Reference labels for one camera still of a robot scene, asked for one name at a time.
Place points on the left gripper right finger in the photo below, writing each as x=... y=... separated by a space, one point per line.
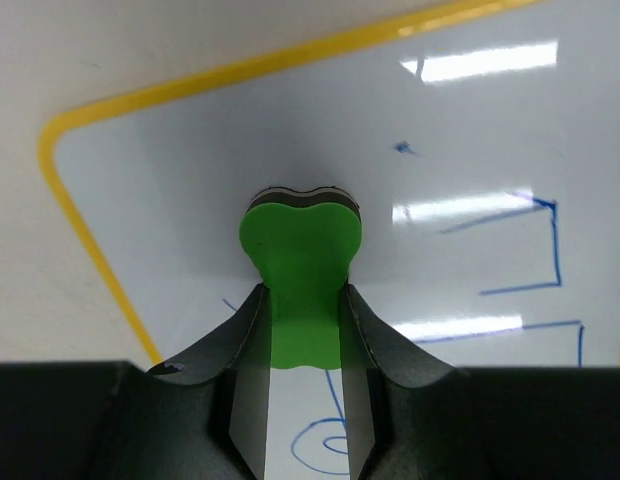
x=409 y=415

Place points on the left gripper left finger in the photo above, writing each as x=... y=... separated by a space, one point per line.
x=201 y=414

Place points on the green whiteboard eraser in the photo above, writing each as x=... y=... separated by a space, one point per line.
x=302 y=244

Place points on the yellow framed small whiteboard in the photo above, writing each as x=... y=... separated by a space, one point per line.
x=459 y=166

